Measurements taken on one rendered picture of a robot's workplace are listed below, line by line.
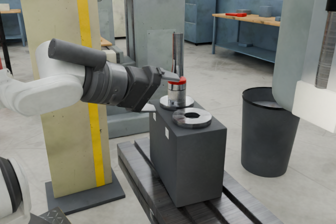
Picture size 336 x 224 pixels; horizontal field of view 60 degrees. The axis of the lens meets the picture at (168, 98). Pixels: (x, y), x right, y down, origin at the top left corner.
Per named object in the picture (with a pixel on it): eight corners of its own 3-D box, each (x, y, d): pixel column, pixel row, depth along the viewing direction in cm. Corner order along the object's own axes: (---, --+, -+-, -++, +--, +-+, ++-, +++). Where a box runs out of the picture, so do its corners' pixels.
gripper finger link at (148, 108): (152, 103, 73) (132, 100, 69) (157, 112, 72) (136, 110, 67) (149, 107, 74) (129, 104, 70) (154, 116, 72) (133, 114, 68)
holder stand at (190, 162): (175, 208, 67) (176, 130, 59) (149, 158, 86) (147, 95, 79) (222, 197, 70) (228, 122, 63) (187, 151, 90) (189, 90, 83)
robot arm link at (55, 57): (95, 113, 58) (35, 107, 50) (82, 77, 64) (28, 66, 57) (121, 71, 52) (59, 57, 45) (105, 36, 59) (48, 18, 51)
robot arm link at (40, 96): (87, 103, 53) (8, 126, 49) (76, 70, 58) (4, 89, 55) (80, 78, 48) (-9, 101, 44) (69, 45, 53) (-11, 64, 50)
